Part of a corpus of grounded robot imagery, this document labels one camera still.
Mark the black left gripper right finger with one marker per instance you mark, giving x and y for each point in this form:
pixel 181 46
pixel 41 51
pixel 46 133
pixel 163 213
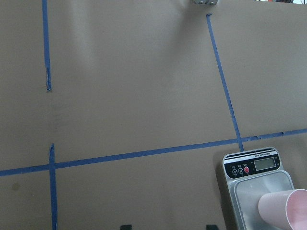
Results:
pixel 211 227

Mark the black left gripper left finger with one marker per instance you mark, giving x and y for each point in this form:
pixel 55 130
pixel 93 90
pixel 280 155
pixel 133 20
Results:
pixel 126 227

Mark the pink paper cup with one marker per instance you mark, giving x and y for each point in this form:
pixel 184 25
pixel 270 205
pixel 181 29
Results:
pixel 286 210

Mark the silver digital kitchen scale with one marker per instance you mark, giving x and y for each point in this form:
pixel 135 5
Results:
pixel 248 176

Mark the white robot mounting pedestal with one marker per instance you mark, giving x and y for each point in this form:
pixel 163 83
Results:
pixel 205 2

